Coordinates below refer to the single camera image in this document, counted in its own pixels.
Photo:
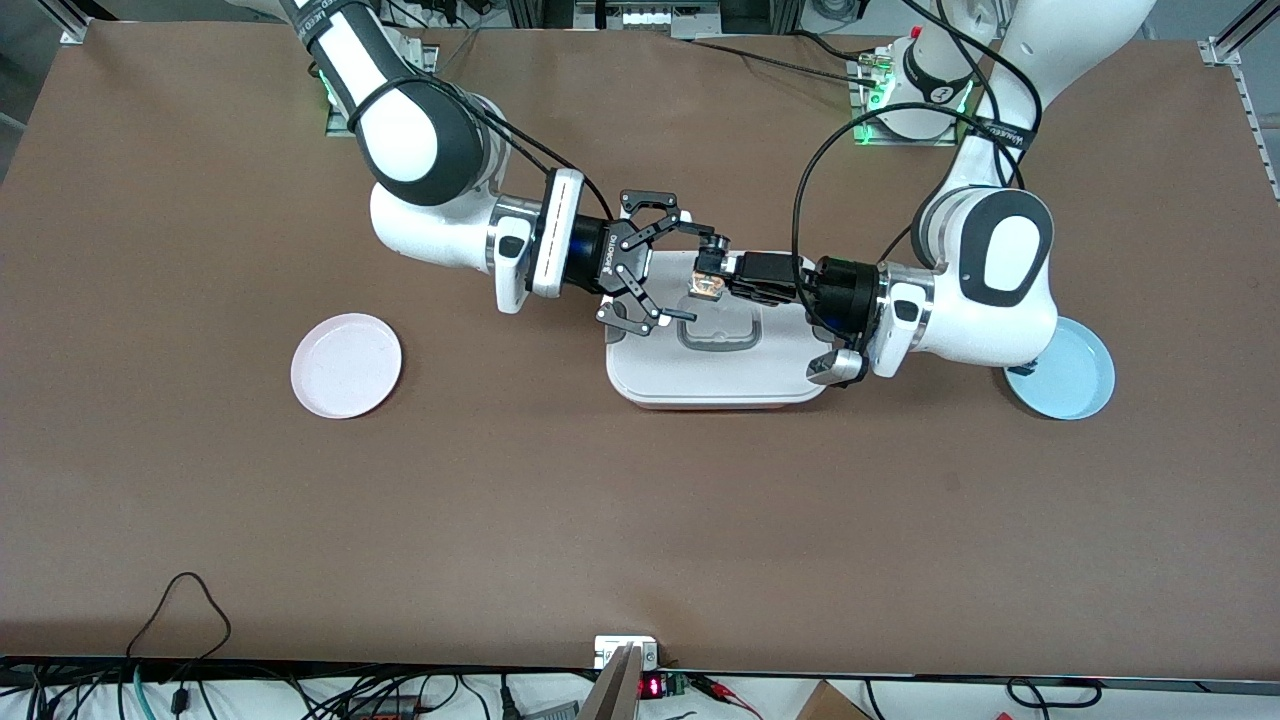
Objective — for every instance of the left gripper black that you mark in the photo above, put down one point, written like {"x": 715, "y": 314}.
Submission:
{"x": 772, "y": 277}

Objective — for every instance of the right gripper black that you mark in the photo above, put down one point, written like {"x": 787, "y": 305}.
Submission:
{"x": 607, "y": 261}

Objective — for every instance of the orange push-button switch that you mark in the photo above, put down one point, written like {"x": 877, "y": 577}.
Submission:
{"x": 705, "y": 285}

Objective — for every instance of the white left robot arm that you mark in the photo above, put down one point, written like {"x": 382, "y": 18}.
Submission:
{"x": 1000, "y": 250}

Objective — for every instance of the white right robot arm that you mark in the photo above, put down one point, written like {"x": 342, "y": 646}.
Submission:
{"x": 410, "y": 140}

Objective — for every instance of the white lunch box grey clips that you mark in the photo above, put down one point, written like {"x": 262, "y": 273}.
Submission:
{"x": 720, "y": 375}

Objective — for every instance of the small white socket box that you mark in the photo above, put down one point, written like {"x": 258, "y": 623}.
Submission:
{"x": 612, "y": 648}

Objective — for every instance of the grey device with white lights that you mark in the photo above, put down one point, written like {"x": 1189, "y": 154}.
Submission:
{"x": 650, "y": 18}

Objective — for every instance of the light blue round plate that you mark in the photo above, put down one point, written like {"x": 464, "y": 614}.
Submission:
{"x": 1080, "y": 385}

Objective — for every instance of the pink round plate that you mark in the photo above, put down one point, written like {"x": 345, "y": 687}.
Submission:
{"x": 345, "y": 365}

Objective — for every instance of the red digit display module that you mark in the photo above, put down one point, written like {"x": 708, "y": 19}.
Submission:
{"x": 652, "y": 687}

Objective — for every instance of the brown cardboard piece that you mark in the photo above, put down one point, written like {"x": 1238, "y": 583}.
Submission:
{"x": 830, "y": 705}

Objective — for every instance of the grey aluminium bar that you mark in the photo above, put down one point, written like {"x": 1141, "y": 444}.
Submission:
{"x": 612, "y": 695}

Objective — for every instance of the aluminium frame rail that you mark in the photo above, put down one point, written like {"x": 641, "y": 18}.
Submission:
{"x": 75, "y": 20}
{"x": 1250, "y": 110}

